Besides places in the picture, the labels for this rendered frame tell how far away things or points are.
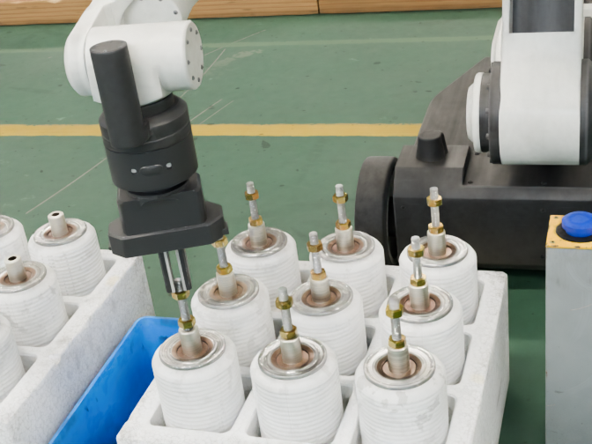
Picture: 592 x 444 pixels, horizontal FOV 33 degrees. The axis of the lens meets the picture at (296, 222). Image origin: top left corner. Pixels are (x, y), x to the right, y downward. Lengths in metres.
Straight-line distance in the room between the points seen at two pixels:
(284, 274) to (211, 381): 0.24
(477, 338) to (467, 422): 0.15
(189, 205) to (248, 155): 1.17
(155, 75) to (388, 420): 0.42
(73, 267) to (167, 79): 0.53
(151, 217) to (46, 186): 1.21
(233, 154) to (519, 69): 0.97
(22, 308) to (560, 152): 0.73
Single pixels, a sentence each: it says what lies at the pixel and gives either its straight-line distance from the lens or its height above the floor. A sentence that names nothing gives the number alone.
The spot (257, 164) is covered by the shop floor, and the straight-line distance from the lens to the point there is 2.12.
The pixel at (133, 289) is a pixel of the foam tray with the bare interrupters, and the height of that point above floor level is 0.14.
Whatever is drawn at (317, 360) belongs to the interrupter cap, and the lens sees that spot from 1.07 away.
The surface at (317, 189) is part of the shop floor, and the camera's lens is 1.98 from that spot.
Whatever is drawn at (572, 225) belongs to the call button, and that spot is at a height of 0.33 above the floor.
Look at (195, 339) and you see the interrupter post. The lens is 1.11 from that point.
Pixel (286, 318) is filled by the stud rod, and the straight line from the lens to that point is 1.05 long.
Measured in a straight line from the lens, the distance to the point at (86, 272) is 1.42.
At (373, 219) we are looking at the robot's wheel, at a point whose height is 0.14.
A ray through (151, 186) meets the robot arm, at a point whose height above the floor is 0.48.
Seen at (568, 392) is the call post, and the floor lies 0.11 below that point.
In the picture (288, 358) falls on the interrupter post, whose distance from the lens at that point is 1.07.
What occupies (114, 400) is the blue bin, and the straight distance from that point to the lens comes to 1.39.
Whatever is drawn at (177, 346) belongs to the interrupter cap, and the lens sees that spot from 1.14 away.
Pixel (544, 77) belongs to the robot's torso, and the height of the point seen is 0.40.
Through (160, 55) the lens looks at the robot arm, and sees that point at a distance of 0.93.
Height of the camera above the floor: 0.89
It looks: 28 degrees down
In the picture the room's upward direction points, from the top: 8 degrees counter-clockwise
